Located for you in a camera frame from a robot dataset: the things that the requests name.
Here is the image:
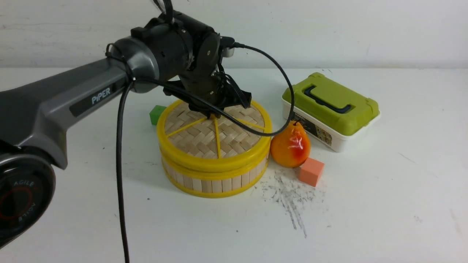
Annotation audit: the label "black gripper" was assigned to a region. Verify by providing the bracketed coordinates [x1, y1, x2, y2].
[163, 33, 252, 118]

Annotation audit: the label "woven bamboo steamer lid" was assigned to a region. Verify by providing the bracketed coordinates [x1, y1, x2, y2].
[156, 100, 271, 173]

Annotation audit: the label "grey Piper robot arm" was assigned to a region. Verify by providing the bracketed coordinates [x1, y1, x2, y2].
[0, 11, 252, 247]

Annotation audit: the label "bamboo steamer basket yellow rims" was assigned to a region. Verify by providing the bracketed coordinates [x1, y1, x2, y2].
[161, 151, 269, 198]

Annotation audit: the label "green cube block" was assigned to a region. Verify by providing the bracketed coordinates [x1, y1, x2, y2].
[149, 105, 167, 126]

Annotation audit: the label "orange red toy pear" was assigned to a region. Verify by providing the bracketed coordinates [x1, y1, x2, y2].
[270, 121, 312, 168]

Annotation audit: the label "green lidded white box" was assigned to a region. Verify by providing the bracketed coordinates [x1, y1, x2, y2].
[292, 73, 381, 152]

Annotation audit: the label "orange cube block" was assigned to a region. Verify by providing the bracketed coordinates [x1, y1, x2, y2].
[298, 158, 325, 187]

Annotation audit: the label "black cable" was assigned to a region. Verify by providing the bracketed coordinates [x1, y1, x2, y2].
[105, 42, 295, 263]

